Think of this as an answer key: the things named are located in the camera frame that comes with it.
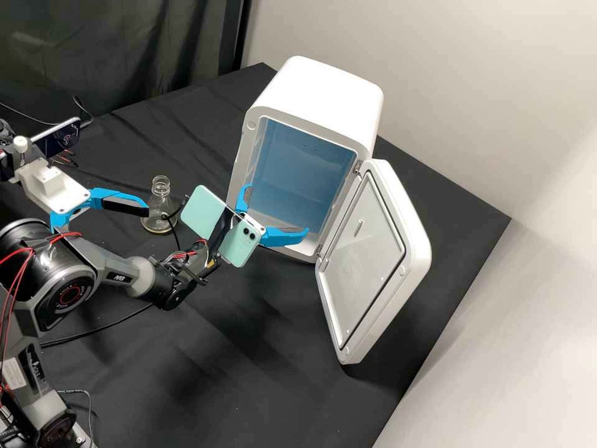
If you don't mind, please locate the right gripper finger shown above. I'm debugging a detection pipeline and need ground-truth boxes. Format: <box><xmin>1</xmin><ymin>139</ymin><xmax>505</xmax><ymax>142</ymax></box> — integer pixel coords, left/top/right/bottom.
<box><xmin>259</xmin><ymin>226</ymin><xmax>310</xmax><ymax>248</ymax></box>
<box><xmin>234</xmin><ymin>182</ymin><xmax>256</xmax><ymax>212</ymax></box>

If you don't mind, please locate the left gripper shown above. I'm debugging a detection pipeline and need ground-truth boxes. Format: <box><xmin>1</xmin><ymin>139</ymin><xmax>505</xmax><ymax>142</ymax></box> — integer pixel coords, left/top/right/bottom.
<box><xmin>15</xmin><ymin>157</ymin><xmax>151</xmax><ymax>233</ymax></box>

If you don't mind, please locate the clear flask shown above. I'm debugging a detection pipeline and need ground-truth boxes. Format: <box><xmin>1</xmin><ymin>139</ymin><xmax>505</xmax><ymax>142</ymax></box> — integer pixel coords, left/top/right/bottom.
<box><xmin>141</xmin><ymin>175</ymin><xmax>183</xmax><ymax>235</ymax></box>

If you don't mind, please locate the incubator door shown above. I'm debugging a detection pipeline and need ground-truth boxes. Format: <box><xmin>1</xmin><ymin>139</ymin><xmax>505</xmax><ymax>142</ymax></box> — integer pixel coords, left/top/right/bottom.
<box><xmin>314</xmin><ymin>157</ymin><xmax>433</xmax><ymax>366</ymax></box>

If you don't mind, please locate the white incubator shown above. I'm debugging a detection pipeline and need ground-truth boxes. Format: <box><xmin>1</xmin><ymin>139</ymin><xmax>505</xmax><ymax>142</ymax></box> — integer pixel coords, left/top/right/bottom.
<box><xmin>231</xmin><ymin>55</ymin><xmax>385</xmax><ymax>265</ymax></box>

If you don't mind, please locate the right wrist camera phone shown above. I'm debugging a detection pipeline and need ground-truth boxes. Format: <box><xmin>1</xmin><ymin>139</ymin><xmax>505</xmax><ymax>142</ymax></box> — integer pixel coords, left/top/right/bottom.
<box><xmin>179</xmin><ymin>184</ymin><xmax>267</xmax><ymax>269</ymax></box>

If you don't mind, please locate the wrist camera phone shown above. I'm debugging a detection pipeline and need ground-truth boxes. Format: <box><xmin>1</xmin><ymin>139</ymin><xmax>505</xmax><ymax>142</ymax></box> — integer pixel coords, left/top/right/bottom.
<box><xmin>12</xmin><ymin>117</ymin><xmax>84</xmax><ymax>170</ymax></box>
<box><xmin>179</xmin><ymin>184</ymin><xmax>267</xmax><ymax>269</ymax></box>

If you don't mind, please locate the black cable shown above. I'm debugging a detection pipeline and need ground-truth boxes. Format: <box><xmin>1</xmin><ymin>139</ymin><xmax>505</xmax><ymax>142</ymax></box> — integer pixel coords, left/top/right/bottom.
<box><xmin>0</xmin><ymin>101</ymin><xmax>62</xmax><ymax>126</ymax></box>
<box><xmin>55</xmin><ymin>386</ymin><xmax>100</xmax><ymax>448</ymax></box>
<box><xmin>160</xmin><ymin>204</ymin><xmax>185</xmax><ymax>254</ymax></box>
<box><xmin>39</xmin><ymin>302</ymin><xmax>155</xmax><ymax>347</ymax></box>
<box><xmin>70</xmin><ymin>95</ymin><xmax>95</xmax><ymax>129</ymax></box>

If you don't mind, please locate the left wrist camera phone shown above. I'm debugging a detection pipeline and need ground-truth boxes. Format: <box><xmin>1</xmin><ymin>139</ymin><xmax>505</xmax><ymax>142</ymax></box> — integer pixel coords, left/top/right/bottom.
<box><xmin>12</xmin><ymin>117</ymin><xmax>84</xmax><ymax>170</ymax></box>

